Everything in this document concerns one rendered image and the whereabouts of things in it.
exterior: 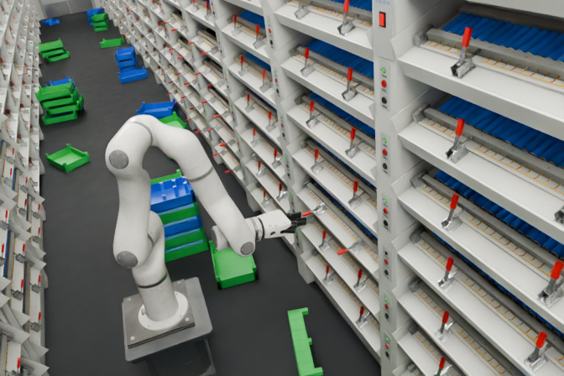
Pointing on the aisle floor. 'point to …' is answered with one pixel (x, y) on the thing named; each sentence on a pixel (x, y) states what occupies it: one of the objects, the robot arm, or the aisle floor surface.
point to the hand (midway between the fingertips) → (298, 219)
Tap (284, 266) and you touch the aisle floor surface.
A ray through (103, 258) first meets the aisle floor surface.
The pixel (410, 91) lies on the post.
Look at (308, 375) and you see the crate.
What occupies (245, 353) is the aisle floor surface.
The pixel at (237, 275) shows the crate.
